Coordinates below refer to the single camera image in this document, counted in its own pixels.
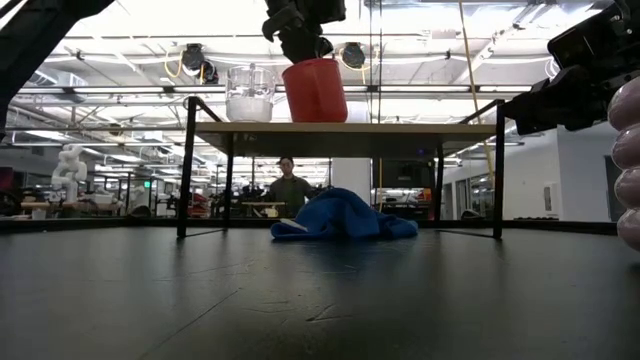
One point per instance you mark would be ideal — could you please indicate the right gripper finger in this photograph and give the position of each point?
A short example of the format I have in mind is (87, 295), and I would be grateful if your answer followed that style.
(570, 102)

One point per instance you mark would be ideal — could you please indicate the red mug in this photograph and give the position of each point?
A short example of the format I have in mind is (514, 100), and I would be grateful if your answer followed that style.
(315, 92)

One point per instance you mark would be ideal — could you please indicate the large lilac ribbed mug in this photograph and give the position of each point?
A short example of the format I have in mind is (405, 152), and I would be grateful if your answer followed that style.
(627, 150)

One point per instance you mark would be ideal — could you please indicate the small clear glass mug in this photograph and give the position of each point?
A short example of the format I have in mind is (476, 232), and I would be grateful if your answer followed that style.
(250, 102)

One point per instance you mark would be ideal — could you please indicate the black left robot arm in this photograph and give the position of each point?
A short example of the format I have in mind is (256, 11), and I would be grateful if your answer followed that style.
(35, 35)

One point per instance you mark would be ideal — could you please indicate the wooden shelf with black legs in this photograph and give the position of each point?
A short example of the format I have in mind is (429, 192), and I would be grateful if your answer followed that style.
(345, 134)

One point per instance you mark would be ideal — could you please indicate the white column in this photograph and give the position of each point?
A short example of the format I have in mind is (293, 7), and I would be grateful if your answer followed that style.
(351, 177)

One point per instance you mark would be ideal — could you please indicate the person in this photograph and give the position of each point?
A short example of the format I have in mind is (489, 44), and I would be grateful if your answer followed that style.
(290, 192)

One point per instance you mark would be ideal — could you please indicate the blue cloth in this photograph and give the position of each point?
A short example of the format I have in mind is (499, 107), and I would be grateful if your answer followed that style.
(345, 215)

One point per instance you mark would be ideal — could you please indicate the white robot figure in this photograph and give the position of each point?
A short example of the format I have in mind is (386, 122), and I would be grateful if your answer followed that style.
(69, 172)

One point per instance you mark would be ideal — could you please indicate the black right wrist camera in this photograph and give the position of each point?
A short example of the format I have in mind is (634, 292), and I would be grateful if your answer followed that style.
(575, 47)

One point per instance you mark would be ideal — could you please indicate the black vertical frame post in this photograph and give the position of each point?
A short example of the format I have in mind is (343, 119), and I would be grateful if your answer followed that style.
(380, 45)

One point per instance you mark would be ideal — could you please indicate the black table frame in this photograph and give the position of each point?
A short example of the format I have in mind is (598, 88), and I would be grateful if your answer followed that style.
(100, 226)

